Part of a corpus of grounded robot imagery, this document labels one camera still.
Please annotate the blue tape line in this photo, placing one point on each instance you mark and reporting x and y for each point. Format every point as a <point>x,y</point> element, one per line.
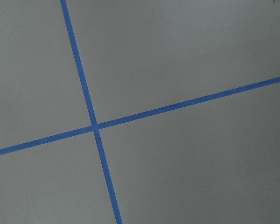
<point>91,112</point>

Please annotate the blue tape line crossing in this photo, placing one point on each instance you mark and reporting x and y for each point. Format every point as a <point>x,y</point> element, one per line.
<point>137,116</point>

